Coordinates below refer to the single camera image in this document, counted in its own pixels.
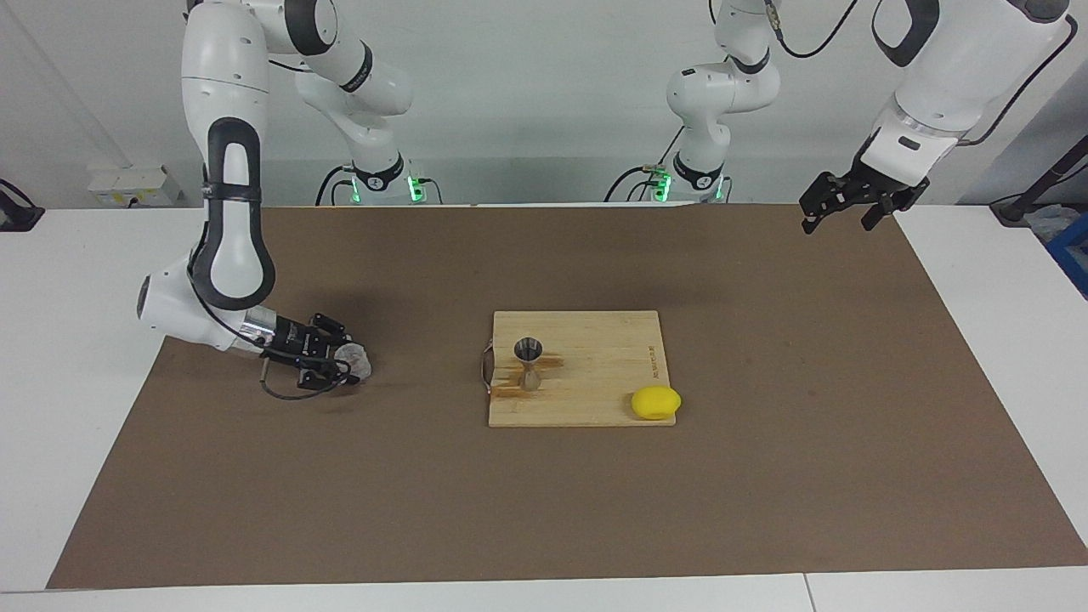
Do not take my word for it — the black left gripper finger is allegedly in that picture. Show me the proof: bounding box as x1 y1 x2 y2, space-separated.
800 172 844 235
860 174 929 233

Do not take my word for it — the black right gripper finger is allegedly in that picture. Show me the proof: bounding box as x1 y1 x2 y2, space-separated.
306 312 352 346
293 354 356 391

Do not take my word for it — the small clear glass cup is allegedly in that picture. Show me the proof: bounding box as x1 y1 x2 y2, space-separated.
334 343 373 384

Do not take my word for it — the steel double jigger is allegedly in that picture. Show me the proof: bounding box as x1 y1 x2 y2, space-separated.
514 337 545 392

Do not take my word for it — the brown table mat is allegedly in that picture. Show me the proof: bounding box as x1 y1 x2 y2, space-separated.
47 204 1088 590

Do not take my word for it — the black tripod stand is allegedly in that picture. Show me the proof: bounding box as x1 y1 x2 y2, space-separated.
990 136 1088 226

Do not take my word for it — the clear plastic bag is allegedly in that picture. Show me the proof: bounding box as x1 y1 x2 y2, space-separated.
1024 204 1074 243

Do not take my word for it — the blue crate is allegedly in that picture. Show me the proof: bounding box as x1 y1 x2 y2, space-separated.
1047 212 1088 298

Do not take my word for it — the white power strip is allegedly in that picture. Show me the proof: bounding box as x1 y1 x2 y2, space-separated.
88 166 182 207

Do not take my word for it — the yellow lemon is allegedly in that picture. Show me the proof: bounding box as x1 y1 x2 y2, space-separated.
631 386 683 422

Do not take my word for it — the bamboo cutting board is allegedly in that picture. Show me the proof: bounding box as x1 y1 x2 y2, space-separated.
481 310 677 428

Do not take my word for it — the black right arm gripper cable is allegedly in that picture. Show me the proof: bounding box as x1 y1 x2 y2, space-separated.
187 166 360 401

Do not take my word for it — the black arm gripper cable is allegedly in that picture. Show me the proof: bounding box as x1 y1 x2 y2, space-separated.
763 0 1080 147
187 166 360 401

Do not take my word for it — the black base cable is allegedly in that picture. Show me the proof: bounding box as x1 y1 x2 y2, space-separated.
316 166 356 207
605 127 685 203

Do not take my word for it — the black left arm gripper cable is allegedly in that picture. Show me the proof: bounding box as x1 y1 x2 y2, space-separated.
763 0 1080 147

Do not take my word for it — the black clamp mount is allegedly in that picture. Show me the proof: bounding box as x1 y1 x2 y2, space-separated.
0 178 45 232

